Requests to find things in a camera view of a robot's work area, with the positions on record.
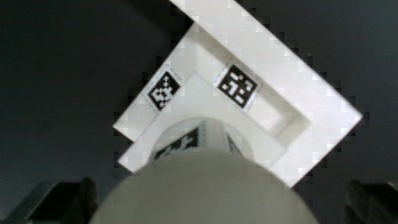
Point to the white lamp bulb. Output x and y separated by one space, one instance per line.
202 186

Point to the white U-shaped border frame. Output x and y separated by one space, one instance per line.
291 77

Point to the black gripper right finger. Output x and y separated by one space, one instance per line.
372 203

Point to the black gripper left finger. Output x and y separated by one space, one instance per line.
61 203

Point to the white lamp base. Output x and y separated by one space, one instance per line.
209 107

